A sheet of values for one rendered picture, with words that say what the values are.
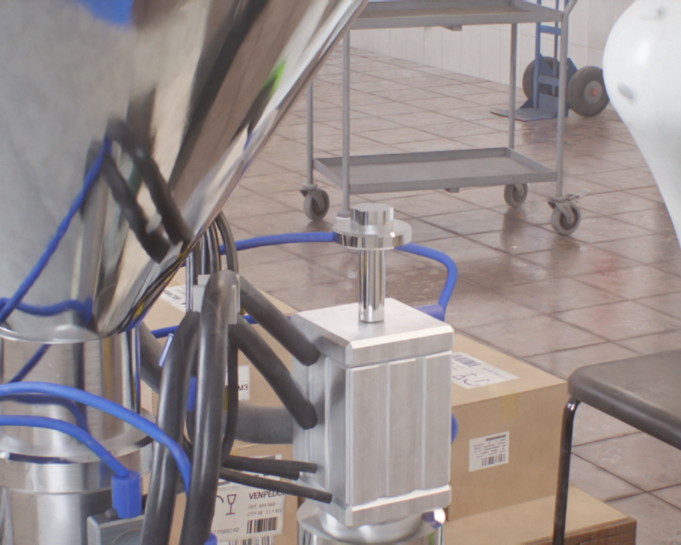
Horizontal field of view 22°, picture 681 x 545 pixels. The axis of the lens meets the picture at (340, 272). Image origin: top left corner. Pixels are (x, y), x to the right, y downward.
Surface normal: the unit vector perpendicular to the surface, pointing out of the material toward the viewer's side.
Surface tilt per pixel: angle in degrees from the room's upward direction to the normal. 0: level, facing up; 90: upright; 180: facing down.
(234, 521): 90
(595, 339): 0
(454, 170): 0
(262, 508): 90
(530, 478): 90
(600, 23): 90
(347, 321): 0
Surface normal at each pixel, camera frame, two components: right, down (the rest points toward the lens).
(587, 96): 0.49, 0.22
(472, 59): -0.87, 0.13
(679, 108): -0.33, 0.59
